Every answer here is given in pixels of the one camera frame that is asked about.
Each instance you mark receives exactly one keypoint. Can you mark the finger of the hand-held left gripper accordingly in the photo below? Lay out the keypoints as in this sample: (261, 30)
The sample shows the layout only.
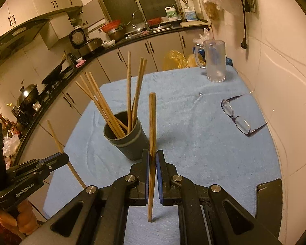
(54, 161)
(23, 166)

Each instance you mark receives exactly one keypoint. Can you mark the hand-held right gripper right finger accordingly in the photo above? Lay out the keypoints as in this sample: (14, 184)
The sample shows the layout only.
(160, 181)

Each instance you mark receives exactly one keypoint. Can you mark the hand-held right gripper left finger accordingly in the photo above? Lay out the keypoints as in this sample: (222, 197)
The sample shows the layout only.
(145, 181)

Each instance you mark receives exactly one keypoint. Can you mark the wooden chopstick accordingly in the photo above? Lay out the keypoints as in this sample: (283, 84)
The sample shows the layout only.
(142, 81)
(57, 137)
(152, 122)
(97, 90)
(138, 84)
(104, 95)

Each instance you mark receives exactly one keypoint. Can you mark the dark grey utensil holder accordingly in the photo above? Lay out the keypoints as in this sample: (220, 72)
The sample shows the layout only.
(132, 145)

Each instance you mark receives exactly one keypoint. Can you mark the bundle of wooden chopsticks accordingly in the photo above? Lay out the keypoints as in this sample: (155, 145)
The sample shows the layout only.
(99, 103)
(97, 108)

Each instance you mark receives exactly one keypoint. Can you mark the person's left hand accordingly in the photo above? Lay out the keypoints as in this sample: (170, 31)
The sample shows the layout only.
(24, 222)

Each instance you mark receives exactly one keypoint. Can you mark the crumpled white plastic bag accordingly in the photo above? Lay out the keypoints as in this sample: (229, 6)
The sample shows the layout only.
(10, 143)

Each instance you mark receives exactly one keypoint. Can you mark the blue towel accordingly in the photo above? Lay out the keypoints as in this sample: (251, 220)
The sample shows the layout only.
(193, 145)

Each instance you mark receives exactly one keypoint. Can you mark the white base cabinets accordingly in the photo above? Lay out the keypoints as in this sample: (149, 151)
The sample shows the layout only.
(79, 107)

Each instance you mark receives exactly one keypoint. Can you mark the steel pot with lid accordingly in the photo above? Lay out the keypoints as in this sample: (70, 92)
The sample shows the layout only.
(28, 94)

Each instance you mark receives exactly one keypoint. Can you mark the black gas stove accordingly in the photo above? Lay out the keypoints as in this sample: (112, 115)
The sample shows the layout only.
(48, 89)

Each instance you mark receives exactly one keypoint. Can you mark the dark-framed eyeglasses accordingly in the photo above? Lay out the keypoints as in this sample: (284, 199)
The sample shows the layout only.
(228, 107)

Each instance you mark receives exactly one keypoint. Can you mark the pink cloth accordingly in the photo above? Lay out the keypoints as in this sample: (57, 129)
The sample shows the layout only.
(80, 63)

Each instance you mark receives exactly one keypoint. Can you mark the black jug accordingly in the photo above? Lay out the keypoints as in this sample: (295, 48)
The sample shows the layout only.
(71, 58)

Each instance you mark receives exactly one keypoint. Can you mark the black smartphone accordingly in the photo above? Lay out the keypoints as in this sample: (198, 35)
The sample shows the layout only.
(269, 199)

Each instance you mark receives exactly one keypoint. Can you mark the steel container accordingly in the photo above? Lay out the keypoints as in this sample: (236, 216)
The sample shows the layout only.
(91, 46)

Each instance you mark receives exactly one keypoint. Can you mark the yellow plastic bag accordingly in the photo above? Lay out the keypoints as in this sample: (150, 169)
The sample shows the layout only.
(176, 60)

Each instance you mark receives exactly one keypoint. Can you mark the black rice cooker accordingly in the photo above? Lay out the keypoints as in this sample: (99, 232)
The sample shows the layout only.
(77, 38)

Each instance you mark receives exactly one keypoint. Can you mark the white bowls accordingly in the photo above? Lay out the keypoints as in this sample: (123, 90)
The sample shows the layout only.
(108, 44)

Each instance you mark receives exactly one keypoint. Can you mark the clear glass pitcher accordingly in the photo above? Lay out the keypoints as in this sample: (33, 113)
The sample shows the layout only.
(215, 63)

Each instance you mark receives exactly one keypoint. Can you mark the grey range hood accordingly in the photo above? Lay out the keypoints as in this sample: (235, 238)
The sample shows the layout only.
(17, 34)

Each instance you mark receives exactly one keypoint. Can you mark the grey cooking pot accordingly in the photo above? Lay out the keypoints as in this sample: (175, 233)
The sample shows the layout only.
(116, 34)

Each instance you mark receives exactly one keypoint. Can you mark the red basin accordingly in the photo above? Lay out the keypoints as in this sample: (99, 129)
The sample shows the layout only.
(112, 25)

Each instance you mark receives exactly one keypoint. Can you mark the black kitchen countertop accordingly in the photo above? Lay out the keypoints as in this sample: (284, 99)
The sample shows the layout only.
(163, 30)

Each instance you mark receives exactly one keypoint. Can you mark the glass pot lid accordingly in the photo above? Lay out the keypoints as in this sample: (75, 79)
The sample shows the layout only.
(135, 27)

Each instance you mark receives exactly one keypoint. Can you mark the white upper cabinets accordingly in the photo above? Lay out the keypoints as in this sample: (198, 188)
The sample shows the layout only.
(40, 2)

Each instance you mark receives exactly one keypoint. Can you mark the red bowl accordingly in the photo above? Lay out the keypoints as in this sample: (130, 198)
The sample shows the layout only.
(154, 21)

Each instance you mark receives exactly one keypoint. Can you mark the wooden cutting board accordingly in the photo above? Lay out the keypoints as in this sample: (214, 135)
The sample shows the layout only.
(193, 23)

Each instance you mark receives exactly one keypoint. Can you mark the steel faucet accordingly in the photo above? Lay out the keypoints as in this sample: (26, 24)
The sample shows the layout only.
(136, 14)

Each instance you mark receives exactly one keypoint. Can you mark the white bottle green label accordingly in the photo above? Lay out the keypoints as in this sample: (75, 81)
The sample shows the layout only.
(170, 12)

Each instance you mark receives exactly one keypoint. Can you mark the white bottle blue label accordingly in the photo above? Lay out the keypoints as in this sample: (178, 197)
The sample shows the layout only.
(190, 14)

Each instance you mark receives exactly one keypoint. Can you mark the dark glass window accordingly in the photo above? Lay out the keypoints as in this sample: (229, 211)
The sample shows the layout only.
(117, 2)

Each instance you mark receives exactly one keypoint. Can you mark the hanging bag brown contents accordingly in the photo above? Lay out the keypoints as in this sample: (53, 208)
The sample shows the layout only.
(212, 11)

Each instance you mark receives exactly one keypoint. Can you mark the wall socket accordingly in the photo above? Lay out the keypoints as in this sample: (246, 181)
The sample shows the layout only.
(251, 3)

